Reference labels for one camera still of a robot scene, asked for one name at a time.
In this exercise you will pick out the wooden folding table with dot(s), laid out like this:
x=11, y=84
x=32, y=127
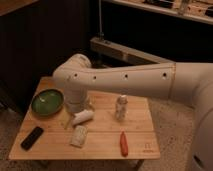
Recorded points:
x=103, y=137

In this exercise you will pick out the black remote control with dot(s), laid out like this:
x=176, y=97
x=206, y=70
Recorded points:
x=29, y=141

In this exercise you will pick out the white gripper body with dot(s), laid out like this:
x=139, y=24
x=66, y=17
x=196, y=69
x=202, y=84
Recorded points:
x=75, y=100

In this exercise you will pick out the white paper cup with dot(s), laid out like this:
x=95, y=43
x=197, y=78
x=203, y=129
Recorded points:
x=82, y=116

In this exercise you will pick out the orange carrot toy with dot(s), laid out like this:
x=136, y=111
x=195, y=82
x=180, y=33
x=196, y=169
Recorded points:
x=123, y=144

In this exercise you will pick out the metal vertical pole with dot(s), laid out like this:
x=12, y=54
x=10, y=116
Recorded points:
x=101, y=34

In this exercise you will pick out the background wooden shelf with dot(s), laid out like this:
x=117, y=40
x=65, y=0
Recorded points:
x=194, y=10

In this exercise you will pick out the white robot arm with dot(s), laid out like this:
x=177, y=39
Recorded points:
x=188, y=83

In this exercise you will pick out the green ceramic bowl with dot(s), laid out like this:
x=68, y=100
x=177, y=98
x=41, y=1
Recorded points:
x=47, y=102

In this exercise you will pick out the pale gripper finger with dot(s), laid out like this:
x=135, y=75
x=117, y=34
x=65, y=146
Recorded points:
x=68, y=121
x=90, y=106

